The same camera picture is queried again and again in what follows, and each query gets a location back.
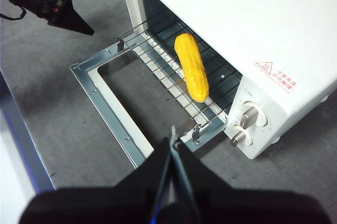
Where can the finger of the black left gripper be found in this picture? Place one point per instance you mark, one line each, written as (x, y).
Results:
(73, 21)

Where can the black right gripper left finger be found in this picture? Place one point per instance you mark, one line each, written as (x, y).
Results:
(105, 203)

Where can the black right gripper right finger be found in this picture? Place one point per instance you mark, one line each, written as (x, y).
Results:
(250, 208)

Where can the yellow corn cob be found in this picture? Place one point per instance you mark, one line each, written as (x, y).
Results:
(193, 73)

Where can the cream oven knob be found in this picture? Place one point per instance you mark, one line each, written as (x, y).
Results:
(238, 138)
(250, 117)

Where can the cream toaster oven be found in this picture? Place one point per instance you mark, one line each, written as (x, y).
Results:
(237, 10)

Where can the grey table edge rail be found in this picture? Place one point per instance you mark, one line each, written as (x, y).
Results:
(23, 139)

